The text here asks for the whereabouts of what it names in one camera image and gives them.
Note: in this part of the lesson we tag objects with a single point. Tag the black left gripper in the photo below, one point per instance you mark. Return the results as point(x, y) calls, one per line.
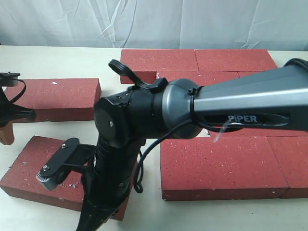
point(9, 112)

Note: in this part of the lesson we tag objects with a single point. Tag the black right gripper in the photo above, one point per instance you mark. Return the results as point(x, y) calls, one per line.
point(107, 182)

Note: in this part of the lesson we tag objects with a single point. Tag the red brick with white scuffs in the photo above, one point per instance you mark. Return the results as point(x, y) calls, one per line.
point(20, 180)

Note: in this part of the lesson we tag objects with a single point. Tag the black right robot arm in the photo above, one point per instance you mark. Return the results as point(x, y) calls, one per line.
point(131, 123)

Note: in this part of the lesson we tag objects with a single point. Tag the front large red brick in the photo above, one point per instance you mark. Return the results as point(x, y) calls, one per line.
point(233, 168)

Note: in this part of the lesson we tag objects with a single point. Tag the white backdrop sheet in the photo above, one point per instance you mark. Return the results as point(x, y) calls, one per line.
point(159, 24)

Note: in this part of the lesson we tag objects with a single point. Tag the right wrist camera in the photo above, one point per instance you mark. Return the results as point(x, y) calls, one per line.
point(71, 156)

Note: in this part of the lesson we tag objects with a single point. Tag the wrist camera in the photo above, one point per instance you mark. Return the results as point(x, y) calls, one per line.
point(71, 156)
point(9, 79)

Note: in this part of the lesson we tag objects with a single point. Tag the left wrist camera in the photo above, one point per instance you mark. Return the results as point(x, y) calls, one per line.
point(9, 79)

